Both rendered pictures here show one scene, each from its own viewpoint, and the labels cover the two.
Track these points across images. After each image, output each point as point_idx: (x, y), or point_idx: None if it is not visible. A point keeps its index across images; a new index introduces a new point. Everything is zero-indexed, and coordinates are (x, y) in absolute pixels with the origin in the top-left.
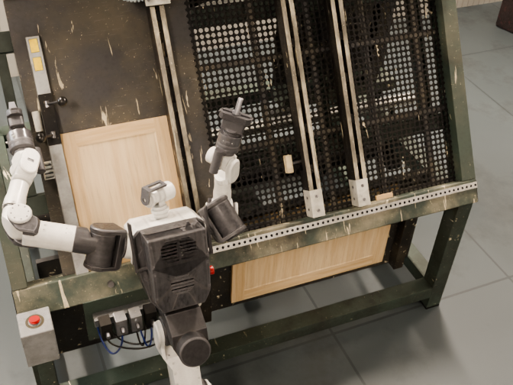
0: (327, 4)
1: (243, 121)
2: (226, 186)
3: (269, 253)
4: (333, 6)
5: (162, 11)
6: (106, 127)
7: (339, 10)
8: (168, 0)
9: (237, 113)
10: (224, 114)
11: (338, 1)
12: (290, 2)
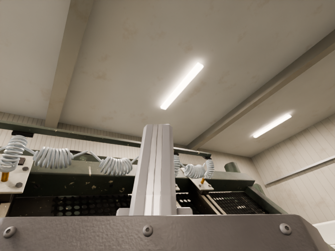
0: (208, 213)
1: (265, 241)
2: None
3: None
4: (215, 208)
5: (4, 208)
6: None
7: (221, 212)
8: (20, 188)
9: (166, 198)
10: (4, 232)
11: (215, 205)
12: (177, 205)
